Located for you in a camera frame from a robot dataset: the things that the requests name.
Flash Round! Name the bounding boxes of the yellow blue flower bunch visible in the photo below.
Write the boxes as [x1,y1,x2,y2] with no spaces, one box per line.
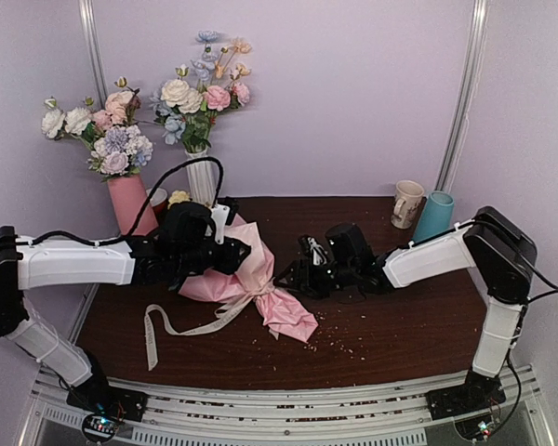
[167,190,192,209]

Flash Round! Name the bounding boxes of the right round status board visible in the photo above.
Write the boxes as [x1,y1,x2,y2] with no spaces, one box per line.
[454,410,509,443]

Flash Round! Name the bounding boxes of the cream printed ribbon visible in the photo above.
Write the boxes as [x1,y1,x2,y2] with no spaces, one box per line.
[143,296,261,372]

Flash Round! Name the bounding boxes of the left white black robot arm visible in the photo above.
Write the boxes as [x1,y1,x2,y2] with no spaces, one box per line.
[0,202,251,421]

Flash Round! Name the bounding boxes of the left aluminium post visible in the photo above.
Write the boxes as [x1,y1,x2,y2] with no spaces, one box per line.
[78,0,108,106]

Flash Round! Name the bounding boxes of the round status board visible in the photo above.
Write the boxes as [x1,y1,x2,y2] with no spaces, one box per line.
[454,410,509,443]
[81,413,124,443]

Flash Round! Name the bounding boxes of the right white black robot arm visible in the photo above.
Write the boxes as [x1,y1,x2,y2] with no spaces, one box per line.
[274,206,538,420]

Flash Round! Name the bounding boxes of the cream floral mug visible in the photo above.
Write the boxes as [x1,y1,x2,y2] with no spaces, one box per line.
[391,180,425,230]

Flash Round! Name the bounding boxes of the white ribbed vase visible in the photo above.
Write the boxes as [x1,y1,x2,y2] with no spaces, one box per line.
[186,161,217,207]

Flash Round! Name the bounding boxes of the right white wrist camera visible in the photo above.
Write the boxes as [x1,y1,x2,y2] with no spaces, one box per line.
[299,234,329,266]

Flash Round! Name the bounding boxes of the aluminium post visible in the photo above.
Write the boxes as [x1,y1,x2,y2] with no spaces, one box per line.
[78,0,108,106]
[435,0,489,194]

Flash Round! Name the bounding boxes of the teal vase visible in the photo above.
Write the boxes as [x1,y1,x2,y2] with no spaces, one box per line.
[411,190,455,243]

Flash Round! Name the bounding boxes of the aluminium rail base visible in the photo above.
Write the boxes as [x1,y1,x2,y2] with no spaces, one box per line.
[14,366,558,445]

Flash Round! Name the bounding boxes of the pastel flowers in pink vase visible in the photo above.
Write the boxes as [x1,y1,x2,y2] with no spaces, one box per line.
[41,76,153,181]

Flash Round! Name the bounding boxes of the pink vase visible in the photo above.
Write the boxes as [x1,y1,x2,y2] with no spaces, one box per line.
[107,175,158,236]

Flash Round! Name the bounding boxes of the red white bowl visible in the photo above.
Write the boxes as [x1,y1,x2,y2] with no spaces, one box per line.
[150,188,168,218]

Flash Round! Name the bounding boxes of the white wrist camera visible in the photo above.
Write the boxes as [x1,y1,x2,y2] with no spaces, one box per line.
[208,203,231,244]
[299,234,329,266]

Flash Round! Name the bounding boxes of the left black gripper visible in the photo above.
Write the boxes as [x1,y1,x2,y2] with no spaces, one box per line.
[174,236,250,275]

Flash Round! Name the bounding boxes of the pastel flowers in white vase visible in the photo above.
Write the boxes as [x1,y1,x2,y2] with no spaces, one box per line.
[152,30,252,153]

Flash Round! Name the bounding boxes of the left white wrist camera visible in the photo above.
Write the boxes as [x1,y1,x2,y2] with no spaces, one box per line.
[208,203,231,244]

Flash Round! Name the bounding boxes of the left round status board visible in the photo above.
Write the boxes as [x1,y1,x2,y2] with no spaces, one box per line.
[81,413,124,443]

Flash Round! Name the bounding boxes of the pink wrapping paper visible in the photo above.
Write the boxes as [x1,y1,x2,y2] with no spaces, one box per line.
[180,216,318,343]

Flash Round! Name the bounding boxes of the left black cable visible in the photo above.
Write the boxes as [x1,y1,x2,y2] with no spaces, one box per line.
[27,155,227,247]

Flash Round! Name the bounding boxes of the right aluminium post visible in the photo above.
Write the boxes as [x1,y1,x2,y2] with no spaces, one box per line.
[435,0,489,194]

